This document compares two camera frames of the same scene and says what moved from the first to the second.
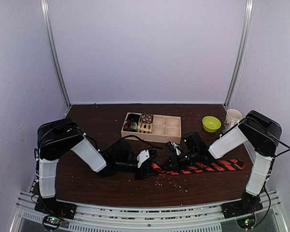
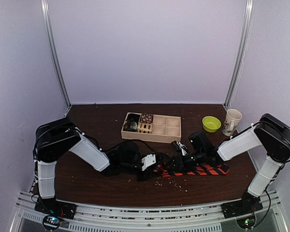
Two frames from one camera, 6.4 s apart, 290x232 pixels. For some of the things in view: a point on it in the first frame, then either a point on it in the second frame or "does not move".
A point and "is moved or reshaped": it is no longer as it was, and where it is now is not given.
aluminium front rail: [28, 218] does not move
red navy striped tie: [202, 167] is moved or reshaped
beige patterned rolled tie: [145, 127] does not move
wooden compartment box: [152, 128] does not move
